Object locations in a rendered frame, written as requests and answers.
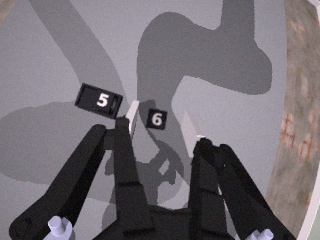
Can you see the black calendar cube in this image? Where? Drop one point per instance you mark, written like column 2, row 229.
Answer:
column 156, row 119
column 104, row 101

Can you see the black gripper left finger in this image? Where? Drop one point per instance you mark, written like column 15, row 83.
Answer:
column 52, row 216

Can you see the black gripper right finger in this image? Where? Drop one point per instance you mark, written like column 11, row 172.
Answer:
column 246, row 205

